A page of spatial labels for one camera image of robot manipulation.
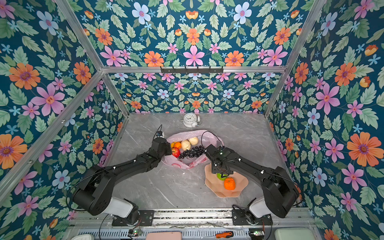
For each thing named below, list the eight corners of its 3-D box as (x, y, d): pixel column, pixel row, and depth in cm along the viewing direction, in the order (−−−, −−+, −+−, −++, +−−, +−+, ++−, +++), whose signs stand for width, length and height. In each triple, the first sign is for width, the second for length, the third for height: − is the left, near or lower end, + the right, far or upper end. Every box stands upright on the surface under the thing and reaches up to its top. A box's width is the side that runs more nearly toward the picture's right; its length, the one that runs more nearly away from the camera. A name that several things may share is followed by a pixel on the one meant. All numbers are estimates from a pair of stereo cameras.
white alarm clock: (181, 125, 115) (180, 121, 111) (187, 115, 121) (186, 111, 118) (196, 130, 112) (196, 126, 108) (201, 120, 118) (201, 115, 114)
